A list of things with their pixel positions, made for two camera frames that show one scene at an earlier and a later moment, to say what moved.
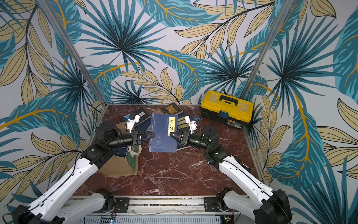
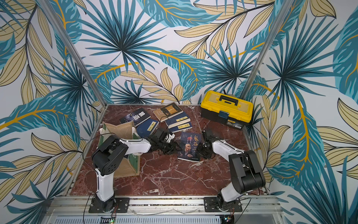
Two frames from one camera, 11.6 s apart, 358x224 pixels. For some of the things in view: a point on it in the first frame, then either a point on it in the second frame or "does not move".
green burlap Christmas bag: [127, 165] does not move
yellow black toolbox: [226, 109] does not move
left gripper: [135, 132] to [174, 148]
